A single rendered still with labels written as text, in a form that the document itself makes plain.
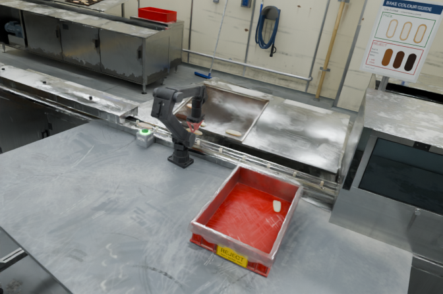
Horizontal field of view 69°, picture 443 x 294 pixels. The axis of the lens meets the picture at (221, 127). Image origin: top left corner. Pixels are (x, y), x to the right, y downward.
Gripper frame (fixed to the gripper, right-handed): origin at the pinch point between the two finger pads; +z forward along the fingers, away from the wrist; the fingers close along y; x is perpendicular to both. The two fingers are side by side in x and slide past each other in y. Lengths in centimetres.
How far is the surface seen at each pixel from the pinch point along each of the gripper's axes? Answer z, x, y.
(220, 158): 6.6, -20.8, -8.3
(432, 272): 17, -124, -21
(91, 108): 2, 66, -9
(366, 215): 1, -93, -22
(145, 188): 11.2, 0.5, -44.8
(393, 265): 11, -106, -33
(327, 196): 7, -77, -9
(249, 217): 11, -48, -38
